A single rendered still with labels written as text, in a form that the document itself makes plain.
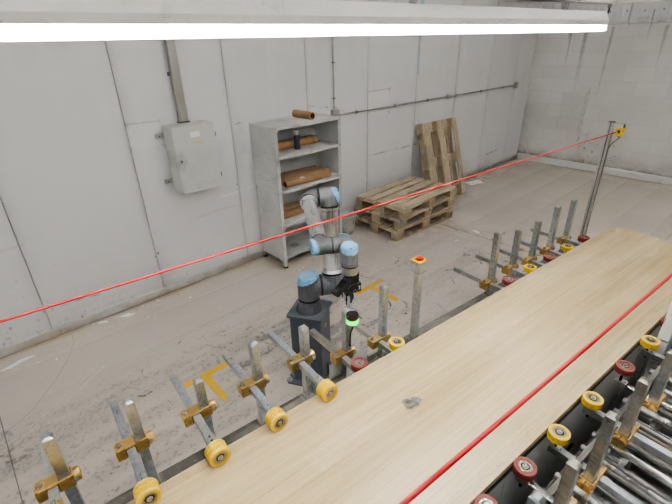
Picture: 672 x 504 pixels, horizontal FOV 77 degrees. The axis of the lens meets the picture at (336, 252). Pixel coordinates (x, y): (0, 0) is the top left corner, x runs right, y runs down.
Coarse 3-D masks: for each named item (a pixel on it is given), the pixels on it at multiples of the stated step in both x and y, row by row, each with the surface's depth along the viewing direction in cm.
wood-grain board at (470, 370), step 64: (576, 256) 296; (640, 256) 294; (448, 320) 232; (512, 320) 231; (576, 320) 229; (640, 320) 228; (384, 384) 190; (448, 384) 189; (512, 384) 188; (576, 384) 187; (256, 448) 162; (320, 448) 161; (384, 448) 160; (448, 448) 160; (512, 448) 159
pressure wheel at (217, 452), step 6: (210, 444) 154; (216, 444) 154; (222, 444) 155; (210, 450) 153; (216, 450) 152; (222, 450) 153; (228, 450) 155; (210, 456) 151; (216, 456) 152; (222, 456) 154; (228, 456) 156; (210, 462) 151; (216, 462) 153; (222, 462) 155
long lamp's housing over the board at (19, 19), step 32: (0, 0) 69; (32, 0) 72; (64, 0) 74; (96, 0) 77; (128, 0) 80; (160, 0) 83; (192, 0) 87; (224, 0) 91; (256, 0) 95; (288, 0) 99; (320, 0) 104
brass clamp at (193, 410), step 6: (210, 402) 174; (186, 408) 171; (192, 408) 171; (198, 408) 171; (204, 408) 171; (210, 408) 172; (216, 408) 174; (180, 414) 169; (192, 414) 168; (204, 414) 172; (210, 414) 174; (186, 420) 167; (192, 420) 169; (186, 426) 168
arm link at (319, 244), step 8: (304, 192) 270; (312, 192) 268; (304, 200) 264; (312, 200) 262; (304, 208) 259; (312, 208) 253; (312, 216) 246; (312, 224) 239; (320, 224) 240; (312, 232) 234; (320, 232) 232; (312, 240) 225; (320, 240) 225; (328, 240) 225; (312, 248) 223; (320, 248) 223; (328, 248) 224
